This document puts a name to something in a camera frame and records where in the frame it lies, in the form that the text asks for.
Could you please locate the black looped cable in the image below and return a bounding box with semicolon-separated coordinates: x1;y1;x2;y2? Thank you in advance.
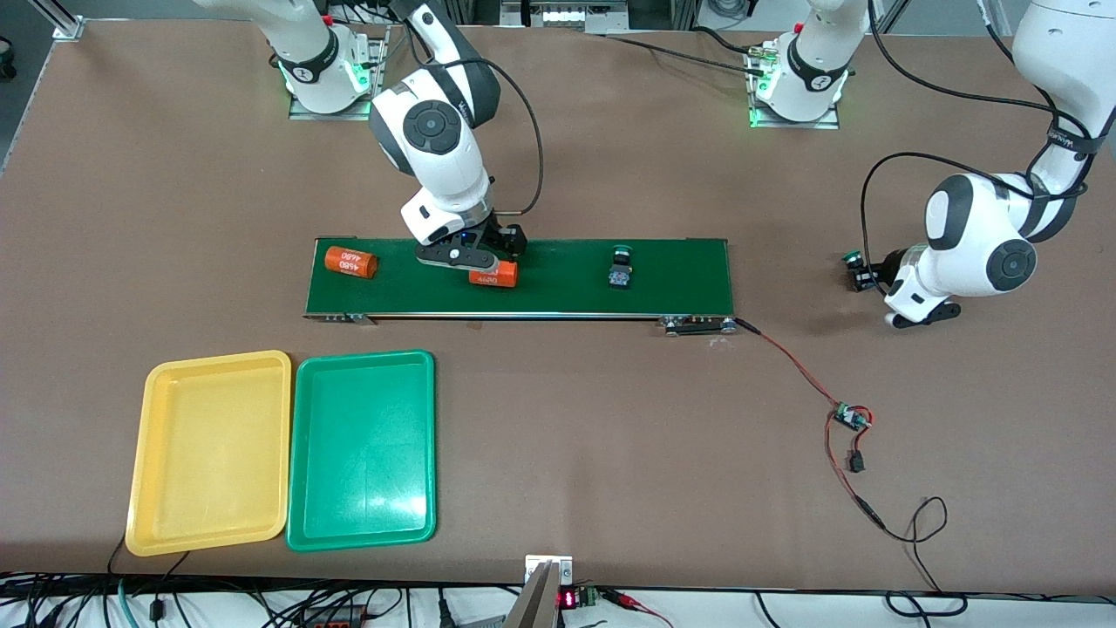
885;591;969;618

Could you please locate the red black power strip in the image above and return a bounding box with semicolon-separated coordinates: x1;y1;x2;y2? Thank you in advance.
301;606;365;628

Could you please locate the grey metal camera mount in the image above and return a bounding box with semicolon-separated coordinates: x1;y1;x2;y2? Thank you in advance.
504;555;575;628

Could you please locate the red black clip lead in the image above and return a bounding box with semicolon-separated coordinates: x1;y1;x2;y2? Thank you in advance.
600;588;674;628

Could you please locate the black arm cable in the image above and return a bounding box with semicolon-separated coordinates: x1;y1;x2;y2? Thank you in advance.
475;57;545;217
861;0;1091;263

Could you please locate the black cable across table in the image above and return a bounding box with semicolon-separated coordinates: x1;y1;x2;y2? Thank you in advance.
600;33;768;79

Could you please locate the green plastic tray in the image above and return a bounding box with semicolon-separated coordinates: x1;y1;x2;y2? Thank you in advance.
286;349;437;553

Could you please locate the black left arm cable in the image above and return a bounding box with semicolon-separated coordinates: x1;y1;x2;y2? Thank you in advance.
861;0;1091;263

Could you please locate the green conveyor belt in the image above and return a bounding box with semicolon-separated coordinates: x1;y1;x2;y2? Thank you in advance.
303;235;738;337

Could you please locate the yellow plastic tray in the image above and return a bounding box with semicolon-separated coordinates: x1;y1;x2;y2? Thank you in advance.
125;350;293;557

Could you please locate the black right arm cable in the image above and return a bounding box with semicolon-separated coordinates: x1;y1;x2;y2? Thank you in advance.
475;57;545;217

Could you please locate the red black conveyor wire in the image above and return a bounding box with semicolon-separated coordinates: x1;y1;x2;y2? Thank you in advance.
735;319;949;594

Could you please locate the aluminium frame profile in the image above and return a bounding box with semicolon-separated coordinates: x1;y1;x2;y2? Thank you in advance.
26;0;85;41

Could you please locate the aluminium rack with lights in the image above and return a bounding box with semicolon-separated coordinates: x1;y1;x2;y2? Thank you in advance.
440;0;698;36

